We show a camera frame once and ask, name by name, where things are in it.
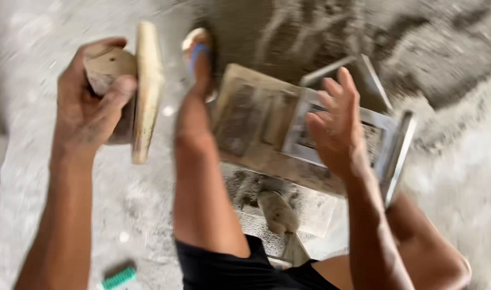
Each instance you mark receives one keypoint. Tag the heap of grey cement mix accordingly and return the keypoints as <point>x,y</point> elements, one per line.
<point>310,28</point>

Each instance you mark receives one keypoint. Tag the person's right hand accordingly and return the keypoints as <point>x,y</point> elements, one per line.
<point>342,137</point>

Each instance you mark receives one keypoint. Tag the dusty wooden board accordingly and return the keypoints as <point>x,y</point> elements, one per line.
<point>245,116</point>

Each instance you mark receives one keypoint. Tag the metal mould frame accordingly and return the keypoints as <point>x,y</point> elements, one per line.
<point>380,133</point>

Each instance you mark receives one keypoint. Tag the black shorts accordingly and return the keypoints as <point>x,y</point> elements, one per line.
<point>217,270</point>

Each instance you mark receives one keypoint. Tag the person's right leg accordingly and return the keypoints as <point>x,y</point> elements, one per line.
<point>431,261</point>

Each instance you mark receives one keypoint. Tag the person's leg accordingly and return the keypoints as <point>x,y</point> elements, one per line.
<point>431,261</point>
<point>201,181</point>

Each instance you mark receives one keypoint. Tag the person's left leg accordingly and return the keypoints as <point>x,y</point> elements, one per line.
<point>201,181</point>

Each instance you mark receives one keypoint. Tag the person's left hand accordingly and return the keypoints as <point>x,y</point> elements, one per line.
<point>78,112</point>

